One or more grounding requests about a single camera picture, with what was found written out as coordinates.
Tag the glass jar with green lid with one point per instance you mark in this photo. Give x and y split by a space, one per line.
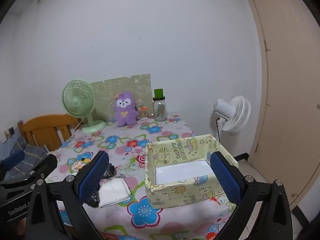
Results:
159 110

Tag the beige door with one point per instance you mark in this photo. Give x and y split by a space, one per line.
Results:
287 80

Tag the white fan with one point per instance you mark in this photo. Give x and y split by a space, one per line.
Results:
235 115

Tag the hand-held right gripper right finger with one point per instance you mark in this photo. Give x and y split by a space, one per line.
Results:
225 177

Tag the purple plush toy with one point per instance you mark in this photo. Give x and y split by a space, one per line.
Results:
126 110

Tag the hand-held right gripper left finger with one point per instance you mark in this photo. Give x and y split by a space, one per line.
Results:
92 177

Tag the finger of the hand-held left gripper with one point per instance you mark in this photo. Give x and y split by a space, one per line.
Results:
46 165
13 160

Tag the cartoon tissue packet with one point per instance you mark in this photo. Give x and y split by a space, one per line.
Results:
83 163

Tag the grey sock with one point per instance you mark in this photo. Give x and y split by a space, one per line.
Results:
110 171

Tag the wooden headboard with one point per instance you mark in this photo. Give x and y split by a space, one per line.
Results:
42 127

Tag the grey plaid pillow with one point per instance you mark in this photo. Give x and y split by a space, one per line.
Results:
32 155

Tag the green patterned board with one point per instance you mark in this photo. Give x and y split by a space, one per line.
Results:
125 85

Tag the floral tablecloth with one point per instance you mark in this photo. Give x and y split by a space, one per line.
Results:
175 220

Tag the white cloth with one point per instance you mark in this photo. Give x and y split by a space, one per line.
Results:
112 191

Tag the small orange-lidded jar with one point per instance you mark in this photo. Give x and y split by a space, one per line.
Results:
143 113

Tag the wall socket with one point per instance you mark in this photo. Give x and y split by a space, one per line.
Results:
10 131

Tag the green desk fan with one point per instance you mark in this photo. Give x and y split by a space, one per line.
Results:
78 98

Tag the black sock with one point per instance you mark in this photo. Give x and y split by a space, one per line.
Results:
94 200

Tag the yellow cartoon fabric box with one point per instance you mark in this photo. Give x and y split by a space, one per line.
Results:
175 152

